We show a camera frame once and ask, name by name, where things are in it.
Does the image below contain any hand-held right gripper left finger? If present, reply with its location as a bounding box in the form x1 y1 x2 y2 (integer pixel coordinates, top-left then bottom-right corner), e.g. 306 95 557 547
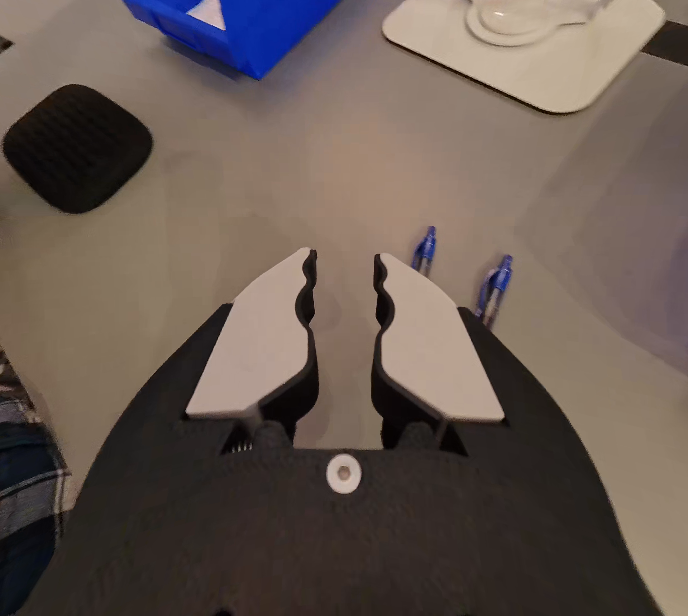
184 247 320 439

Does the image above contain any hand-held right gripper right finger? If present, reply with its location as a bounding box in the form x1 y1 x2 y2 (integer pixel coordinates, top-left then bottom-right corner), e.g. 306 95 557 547
370 252 507 447

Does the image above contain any blue retractable pen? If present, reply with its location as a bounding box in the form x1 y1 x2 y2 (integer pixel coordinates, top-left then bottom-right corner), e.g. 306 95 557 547
473 254 514 327
411 226 439 273

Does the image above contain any grey desk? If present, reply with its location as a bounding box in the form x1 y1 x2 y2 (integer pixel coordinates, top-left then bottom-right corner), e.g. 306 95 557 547
0 0 688 616

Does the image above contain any plaid shirt person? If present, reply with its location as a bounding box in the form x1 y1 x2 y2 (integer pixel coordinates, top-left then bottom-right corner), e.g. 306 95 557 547
0 347 73 616

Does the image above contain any black ribbed rubber pad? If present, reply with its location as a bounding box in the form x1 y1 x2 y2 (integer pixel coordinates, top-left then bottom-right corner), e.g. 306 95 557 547
1 84 155 214

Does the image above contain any white folding stand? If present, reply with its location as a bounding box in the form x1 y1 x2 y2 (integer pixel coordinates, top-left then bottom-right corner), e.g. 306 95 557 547
382 0 667 114

